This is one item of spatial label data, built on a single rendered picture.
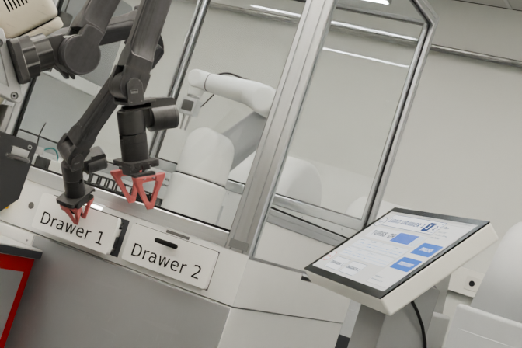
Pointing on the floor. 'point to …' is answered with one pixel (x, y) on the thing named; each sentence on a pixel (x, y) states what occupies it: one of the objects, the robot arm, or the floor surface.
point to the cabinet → (137, 309)
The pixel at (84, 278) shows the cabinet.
